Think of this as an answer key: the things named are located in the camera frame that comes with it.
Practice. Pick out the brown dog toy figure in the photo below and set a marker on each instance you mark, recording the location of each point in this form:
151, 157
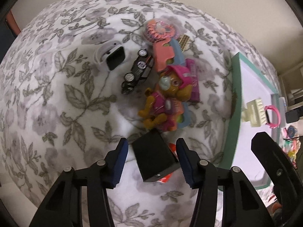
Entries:
163, 104

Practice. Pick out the colourful small trinkets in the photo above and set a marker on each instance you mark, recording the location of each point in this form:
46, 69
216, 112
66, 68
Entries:
292, 144

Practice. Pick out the black adapter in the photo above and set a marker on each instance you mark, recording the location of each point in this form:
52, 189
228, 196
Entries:
293, 116

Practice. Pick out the cream hair claw clip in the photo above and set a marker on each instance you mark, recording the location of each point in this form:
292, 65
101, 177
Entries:
255, 113

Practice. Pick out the white device blue light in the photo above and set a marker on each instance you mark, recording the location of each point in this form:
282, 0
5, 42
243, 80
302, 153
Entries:
283, 100

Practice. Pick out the grey floral blanket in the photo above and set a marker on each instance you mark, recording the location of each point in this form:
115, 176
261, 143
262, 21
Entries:
59, 99

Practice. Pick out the teal edged white box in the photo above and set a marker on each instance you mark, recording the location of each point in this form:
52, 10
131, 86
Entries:
251, 89

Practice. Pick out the reddish brown furniture edge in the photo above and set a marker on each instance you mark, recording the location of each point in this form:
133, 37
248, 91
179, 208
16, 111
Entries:
13, 22

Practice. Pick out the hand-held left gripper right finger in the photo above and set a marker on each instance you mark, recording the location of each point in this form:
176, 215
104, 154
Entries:
187, 163

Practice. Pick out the white smartwatch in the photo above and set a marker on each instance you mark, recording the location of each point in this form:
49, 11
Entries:
114, 56

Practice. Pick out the salmon pink hair clip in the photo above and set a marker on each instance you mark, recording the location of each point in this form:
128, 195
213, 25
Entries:
161, 56

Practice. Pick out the pink donut toy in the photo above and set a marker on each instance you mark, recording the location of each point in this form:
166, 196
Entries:
157, 29

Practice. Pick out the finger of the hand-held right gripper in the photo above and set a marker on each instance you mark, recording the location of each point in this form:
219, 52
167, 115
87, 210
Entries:
272, 156

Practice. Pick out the magenta comb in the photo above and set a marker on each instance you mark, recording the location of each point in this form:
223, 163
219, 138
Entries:
194, 87

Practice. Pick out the black box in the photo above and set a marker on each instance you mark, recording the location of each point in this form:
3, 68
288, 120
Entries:
153, 156

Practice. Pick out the light blue card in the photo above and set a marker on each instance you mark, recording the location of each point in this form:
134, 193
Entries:
178, 54

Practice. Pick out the black toy car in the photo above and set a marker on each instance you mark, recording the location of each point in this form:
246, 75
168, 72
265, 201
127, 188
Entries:
139, 68

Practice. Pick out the small orange toy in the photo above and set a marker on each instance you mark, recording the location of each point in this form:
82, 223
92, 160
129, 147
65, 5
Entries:
165, 178

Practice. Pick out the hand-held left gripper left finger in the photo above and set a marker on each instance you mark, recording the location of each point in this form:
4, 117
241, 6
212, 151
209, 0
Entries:
119, 165

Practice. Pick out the pink fitness band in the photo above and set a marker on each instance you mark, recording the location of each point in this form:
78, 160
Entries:
278, 115

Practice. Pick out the gold comb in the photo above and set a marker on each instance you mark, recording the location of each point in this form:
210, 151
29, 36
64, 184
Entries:
184, 42

